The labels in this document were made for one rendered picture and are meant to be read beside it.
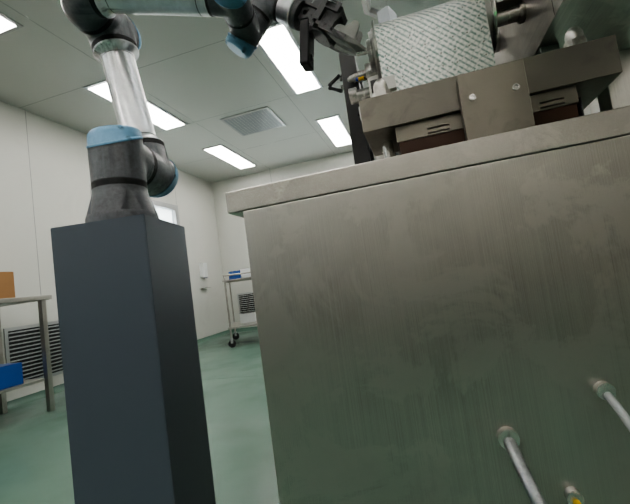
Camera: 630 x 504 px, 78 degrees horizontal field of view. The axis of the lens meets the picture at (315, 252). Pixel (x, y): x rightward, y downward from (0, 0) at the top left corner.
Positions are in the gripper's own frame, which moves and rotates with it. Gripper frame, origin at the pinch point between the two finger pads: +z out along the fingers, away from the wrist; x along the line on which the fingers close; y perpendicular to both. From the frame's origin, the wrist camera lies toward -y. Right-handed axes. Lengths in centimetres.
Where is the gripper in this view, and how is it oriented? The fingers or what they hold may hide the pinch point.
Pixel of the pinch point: (359, 52)
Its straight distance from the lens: 107.1
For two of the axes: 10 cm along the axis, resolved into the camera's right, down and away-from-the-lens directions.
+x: 2.7, 0.3, 9.6
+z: 8.2, 5.2, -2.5
